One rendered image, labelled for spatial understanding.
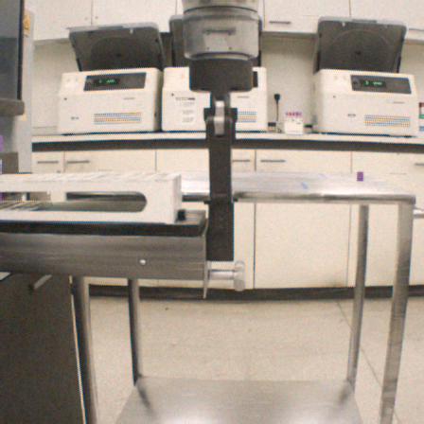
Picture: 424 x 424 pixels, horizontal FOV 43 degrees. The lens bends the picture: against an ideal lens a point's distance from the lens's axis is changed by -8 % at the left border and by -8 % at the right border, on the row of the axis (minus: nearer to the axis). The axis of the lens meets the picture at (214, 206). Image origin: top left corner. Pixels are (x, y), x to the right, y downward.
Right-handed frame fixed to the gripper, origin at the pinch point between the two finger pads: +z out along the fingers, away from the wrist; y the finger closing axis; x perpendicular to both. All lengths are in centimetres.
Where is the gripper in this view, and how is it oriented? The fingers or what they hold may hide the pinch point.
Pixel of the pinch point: (220, 231)
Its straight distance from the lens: 68.0
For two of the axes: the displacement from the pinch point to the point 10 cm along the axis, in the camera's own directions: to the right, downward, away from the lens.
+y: -0.5, 1.3, -9.9
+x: 10.0, 0.0, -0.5
